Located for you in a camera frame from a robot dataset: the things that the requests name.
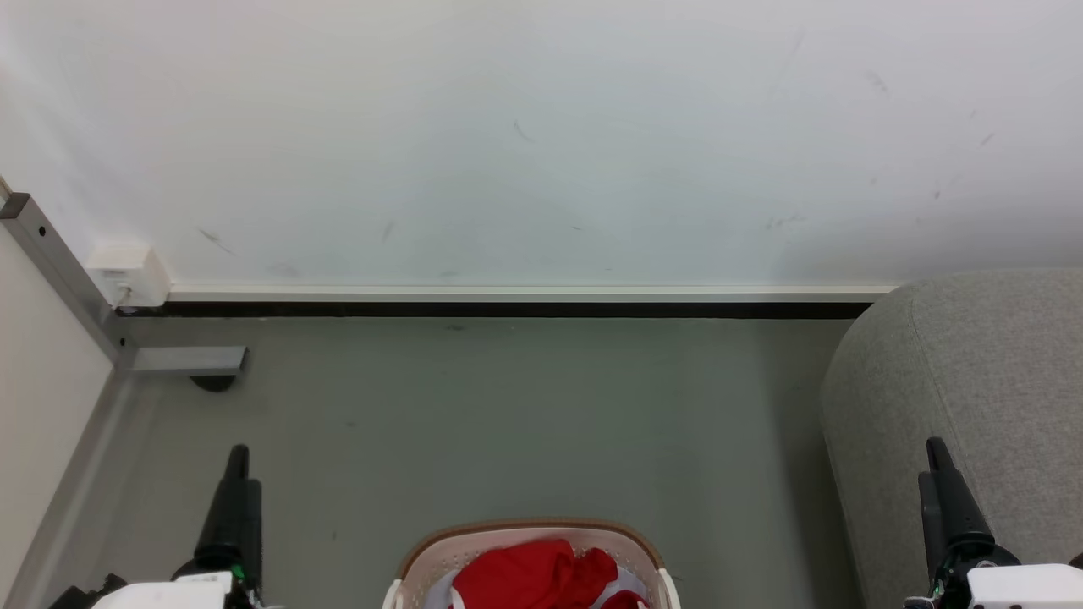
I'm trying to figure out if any grey fabric sofa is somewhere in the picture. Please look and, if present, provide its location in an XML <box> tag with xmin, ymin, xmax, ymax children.
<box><xmin>819</xmin><ymin>268</ymin><xmax>1083</xmax><ymax>609</ymax></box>

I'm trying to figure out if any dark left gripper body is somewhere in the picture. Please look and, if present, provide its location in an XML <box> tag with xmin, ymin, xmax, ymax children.
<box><xmin>173</xmin><ymin>548</ymin><xmax>263</xmax><ymax>609</ymax></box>

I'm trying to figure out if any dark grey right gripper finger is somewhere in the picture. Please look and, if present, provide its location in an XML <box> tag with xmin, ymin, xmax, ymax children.
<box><xmin>926</xmin><ymin>436</ymin><xmax>997</xmax><ymax>552</ymax></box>
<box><xmin>919</xmin><ymin>472</ymin><xmax>943</xmax><ymax>589</ymax></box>

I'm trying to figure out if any white wall socket box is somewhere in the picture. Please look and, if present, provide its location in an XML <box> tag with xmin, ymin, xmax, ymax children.
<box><xmin>86</xmin><ymin>244</ymin><xmax>173</xmax><ymax>309</ymax></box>

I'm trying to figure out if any red garment with white stripes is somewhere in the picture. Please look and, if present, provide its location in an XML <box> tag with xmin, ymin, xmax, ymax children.
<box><xmin>448</xmin><ymin>540</ymin><xmax>619</xmax><ymax>609</ymax></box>

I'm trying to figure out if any white perforated laundry basket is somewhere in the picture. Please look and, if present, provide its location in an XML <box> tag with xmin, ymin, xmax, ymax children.
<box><xmin>382</xmin><ymin>518</ymin><xmax>683</xmax><ymax>609</ymax></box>

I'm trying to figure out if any white and black baseboard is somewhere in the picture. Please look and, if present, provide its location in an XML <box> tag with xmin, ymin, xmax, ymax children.
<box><xmin>117</xmin><ymin>284</ymin><xmax>899</xmax><ymax>321</ymax></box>

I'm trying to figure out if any beige partition panel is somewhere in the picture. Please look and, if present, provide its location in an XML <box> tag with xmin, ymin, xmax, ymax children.
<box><xmin>0</xmin><ymin>222</ymin><xmax>117</xmax><ymax>609</ymax></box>

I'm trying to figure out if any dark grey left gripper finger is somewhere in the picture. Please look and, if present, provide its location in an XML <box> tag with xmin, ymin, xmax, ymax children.
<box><xmin>250</xmin><ymin>476</ymin><xmax>264</xmax><ymax>586</ymax></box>
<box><xmin>195</xmin><ymin>444</ymin><xmax>257</xmax><ymax>569</ymax></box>

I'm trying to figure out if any grey metal partition frame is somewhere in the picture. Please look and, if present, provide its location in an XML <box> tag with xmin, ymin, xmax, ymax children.
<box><xmin>0</xmin><ymin>193</ymin><xmax>249</xmax><ymax>378</ymax></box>

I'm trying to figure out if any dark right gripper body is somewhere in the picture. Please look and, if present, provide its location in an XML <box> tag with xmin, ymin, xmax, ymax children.
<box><xmin>904</xmin><ymin>533</ymin><xmax>1021</xmax><ymax>609</ymax></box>

